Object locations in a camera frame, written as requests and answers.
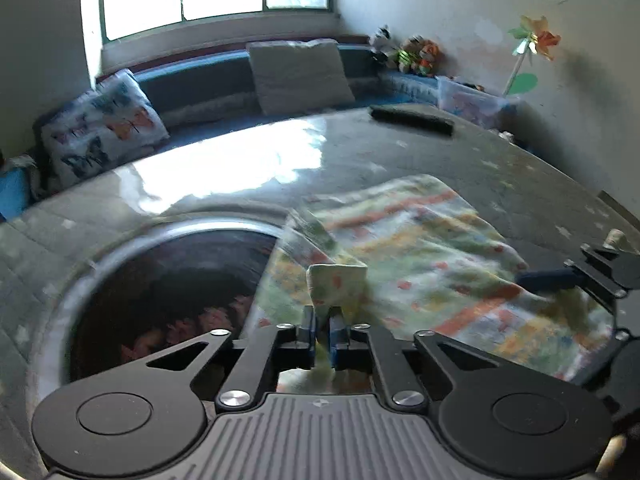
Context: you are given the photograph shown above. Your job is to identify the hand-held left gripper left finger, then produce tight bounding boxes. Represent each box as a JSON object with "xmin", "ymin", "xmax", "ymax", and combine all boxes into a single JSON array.
[{"xmin": 145, "ymin": 305, "xmax": 318, "ymax": 410}]

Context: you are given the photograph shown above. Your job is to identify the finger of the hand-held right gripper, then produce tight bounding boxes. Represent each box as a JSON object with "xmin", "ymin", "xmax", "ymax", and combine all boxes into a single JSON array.
[{"xmin": 515, "ymin": 244, "xmax": 640, "ymax": 312}]

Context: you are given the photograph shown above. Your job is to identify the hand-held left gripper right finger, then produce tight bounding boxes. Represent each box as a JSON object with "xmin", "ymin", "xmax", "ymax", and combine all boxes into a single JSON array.
[{"xmin": 325, "ymin": 308, "xmax": 507, "ymax": 409}]

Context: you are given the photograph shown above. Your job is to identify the colourful printed cloth garment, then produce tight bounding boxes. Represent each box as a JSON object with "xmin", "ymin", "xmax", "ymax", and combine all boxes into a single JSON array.
[{"xmin": 245, "ymin": 174, "xmax": 617, "ymax": 396}]

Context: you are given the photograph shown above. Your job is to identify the round black table inset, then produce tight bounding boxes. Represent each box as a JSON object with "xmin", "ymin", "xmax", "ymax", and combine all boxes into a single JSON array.
[{"xmin": 60, "ymin": 215, "xmax": 287, "ymax": 392}]

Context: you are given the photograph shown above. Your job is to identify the clear plastic bag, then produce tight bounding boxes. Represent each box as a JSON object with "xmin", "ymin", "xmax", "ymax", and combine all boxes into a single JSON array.
[{"xmin": 437, "ymin": 76, "xmax": 522, "ymax": 132}]

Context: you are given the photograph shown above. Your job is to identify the paper pinwheel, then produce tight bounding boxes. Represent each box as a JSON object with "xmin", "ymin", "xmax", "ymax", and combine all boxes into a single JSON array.
[{"xmin": 502, "ymin": 15, "xmax": 562, "ymax": 97}]

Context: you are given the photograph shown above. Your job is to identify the orange plush toy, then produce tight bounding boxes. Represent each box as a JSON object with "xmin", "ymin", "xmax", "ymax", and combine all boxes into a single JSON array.
[{"xmin": 417, "ymin": 42, "xmax": 443, "ymax": 78}]

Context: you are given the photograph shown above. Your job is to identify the plain grey pillow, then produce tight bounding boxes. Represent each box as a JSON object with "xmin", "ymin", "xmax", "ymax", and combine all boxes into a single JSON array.
[{"xmin": 247, "ymin": 39, "xmax": 357, "ymax": 117}]

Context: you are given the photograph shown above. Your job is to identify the brown plush toy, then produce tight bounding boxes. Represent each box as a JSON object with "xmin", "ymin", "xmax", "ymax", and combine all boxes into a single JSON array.
[{"xmin": 397, "ymin": 36, "xmax": 425, "ymax": 73}]

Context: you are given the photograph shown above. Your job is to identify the blue bench sofa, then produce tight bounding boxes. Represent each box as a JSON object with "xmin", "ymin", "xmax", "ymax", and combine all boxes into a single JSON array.
[{"xmin": 0, "ymin": 35, "xmax": 531, "ymax": 221}]

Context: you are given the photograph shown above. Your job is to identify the white and black plush toy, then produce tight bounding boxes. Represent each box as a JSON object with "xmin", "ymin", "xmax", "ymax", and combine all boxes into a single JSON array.
[{"xmin": 370, "ymin": 24, "xmax": 397, "ymax": 60}]

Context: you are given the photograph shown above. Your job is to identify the butterfly print pillow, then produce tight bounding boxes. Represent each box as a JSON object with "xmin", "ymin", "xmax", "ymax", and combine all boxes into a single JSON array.
[{"xmin": 40, "ymin": 69, "xmax": 171, "ymax": 193}]

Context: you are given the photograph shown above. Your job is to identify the blue cloth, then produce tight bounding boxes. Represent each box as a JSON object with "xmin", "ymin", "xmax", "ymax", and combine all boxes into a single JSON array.
[{"xmin": 0, "ymin": 167, "xmax": 35, "ymax": 222}]

